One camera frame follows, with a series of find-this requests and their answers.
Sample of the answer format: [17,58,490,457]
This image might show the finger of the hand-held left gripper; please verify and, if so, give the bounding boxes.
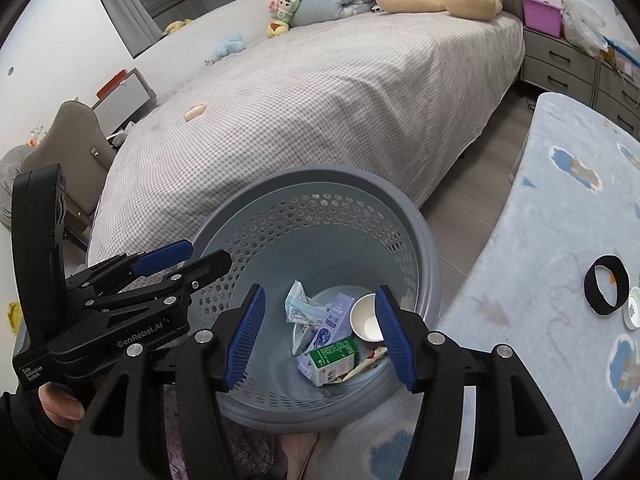
[64,240,195,295]
[80,249,234,333]

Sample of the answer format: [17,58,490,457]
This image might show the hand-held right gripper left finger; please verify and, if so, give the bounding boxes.
[65,284,267,480]

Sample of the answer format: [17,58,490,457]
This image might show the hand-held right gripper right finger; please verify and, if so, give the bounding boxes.
[374,285,576,480]

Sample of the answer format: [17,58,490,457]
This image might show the red snack wrapper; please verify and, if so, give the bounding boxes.
[345,345,389,384]

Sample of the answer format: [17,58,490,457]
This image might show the red and white paper cup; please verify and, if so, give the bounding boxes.
[349,292,389,346]

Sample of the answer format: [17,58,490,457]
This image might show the blue snack packet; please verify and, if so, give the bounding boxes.
[285,280,328,326]

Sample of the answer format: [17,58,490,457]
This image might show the purple cardboard box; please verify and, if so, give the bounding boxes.
[315,291,357,346]

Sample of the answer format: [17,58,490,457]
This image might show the green and white carton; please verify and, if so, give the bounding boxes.
[307,336,360,387]

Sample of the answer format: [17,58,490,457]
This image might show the white wrapper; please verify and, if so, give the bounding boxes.
[295,324,332,376]

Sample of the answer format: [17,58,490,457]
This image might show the grey perforated plastic wastebasket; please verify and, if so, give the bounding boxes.
[187,164,443,431]

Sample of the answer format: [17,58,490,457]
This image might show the person's left forearm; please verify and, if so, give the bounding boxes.
[0,391,78,480]

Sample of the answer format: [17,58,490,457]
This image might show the person's left hand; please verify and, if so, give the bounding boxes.
[40,389,89,424]

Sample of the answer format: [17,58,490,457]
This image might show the grey fluffy cushion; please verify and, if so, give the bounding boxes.
[0,145,37,231]

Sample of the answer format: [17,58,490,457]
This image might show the pink patterned clothing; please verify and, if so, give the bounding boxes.
[162,387,321,480]

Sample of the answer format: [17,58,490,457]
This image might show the grey chair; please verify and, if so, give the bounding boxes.
[20,100,116,256]

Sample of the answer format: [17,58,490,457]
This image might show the light blue printed blanket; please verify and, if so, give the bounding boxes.
[320,91,640,480]

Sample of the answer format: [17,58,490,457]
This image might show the white cabinet with red top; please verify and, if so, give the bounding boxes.
[90,67,157,134]

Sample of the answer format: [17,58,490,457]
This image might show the bed with checked grey cover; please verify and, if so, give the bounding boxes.
[87,7,526,281]

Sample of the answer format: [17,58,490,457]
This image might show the black elastic band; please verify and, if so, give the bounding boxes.
[584,256,631,317]

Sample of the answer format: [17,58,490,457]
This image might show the light blue plush toy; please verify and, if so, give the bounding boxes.
[205,35,247,66]

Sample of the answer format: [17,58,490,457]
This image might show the white round lid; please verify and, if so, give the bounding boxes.
[622,286,640,331]

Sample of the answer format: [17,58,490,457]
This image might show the grey curtain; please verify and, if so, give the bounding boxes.
[82,0,166,59]

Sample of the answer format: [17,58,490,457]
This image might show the small doll with green hood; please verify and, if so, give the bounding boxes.
[271,0,305,21]

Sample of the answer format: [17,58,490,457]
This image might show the grey two-drawer nightstand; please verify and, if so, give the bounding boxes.
[520,27,599,94]
[595,60,640,139]

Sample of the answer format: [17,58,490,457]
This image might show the pink storage box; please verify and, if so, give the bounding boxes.
[519,0,565,39]

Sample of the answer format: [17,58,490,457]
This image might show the blue stick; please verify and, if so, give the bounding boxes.
[602,35,634,59]

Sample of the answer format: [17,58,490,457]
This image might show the clear plastic bag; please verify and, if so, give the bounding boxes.
[560,0,610,59]

